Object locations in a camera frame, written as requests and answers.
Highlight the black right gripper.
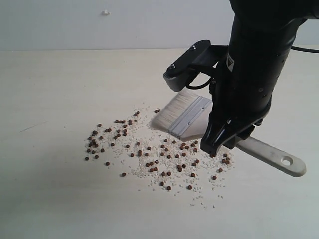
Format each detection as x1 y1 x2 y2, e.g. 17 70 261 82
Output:
200 44 292 158

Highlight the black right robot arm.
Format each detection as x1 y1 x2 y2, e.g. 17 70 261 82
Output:
200 0 319 155

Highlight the scattered brown pellets and rice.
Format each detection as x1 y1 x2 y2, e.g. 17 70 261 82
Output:
83 107 234 208

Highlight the white wall plug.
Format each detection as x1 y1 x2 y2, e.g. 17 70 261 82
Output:
101 10 111 16

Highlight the white paint brush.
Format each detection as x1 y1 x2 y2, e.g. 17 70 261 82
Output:
150 89 307 177

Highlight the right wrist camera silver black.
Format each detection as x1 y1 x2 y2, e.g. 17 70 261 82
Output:
163 40 228 92

